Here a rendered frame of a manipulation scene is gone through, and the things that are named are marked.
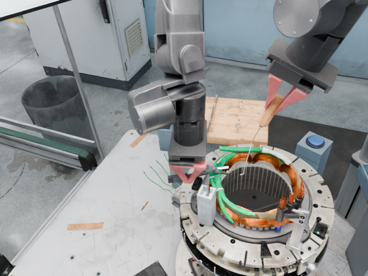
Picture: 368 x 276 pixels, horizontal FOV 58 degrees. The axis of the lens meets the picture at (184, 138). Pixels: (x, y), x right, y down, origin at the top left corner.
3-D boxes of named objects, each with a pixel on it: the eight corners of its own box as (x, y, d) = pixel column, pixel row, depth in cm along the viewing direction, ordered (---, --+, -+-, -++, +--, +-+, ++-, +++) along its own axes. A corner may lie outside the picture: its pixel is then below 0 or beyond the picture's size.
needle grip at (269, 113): (259, 126, 55) (276, 98, 52) (257, 120, 57) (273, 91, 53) (268, 128, 56) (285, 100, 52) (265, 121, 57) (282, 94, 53)
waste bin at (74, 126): (40, 165, 238) (7, 102, 201) (72, 133, 264) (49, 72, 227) (81, 178, 226) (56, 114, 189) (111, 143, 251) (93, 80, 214)
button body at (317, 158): (304, 212, 103) (321, 155, 86) (284, 200, 107) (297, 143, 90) (314, 199, 107) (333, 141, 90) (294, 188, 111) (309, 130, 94)
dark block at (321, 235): (311, 236, 64) (313, 230, 63) (315, 226, 65) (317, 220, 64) (322, 241, 63) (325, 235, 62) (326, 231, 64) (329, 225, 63)
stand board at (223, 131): (193, 142, 92) (193, 135, 91) (205, 102, 106) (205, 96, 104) (266, 149, 88) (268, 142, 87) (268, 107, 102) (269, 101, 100)
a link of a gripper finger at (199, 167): (170, 191, 64) (167, 157, 58) (173, 164, 69) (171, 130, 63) (205, 193, 63) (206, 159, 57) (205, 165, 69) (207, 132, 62)
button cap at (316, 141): (318, 149, 88) (319, 146, 87) (304, 142, 90) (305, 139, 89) (325, 141, 90) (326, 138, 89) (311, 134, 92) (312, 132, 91)
